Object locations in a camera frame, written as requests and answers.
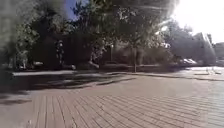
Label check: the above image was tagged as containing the grey asphalt road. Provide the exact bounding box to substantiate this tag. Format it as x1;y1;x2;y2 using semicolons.
0;66;224;93

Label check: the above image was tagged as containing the red brick pavement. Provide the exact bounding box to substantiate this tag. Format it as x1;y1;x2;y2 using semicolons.
0;73;224;128

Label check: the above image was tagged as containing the pale building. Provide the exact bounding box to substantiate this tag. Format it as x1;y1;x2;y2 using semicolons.
166;31;218;67

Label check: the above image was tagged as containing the large leafy tree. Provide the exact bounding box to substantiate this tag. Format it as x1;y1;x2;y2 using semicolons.
74;0;181;74

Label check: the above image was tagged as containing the row of trees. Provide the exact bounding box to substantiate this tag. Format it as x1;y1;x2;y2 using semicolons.
0;0;76;72

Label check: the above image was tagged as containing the pale kerb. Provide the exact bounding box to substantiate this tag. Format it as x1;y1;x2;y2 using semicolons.
11;69;79;77

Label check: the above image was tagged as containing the white car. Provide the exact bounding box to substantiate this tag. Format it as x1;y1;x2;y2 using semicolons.
179;58;198;67

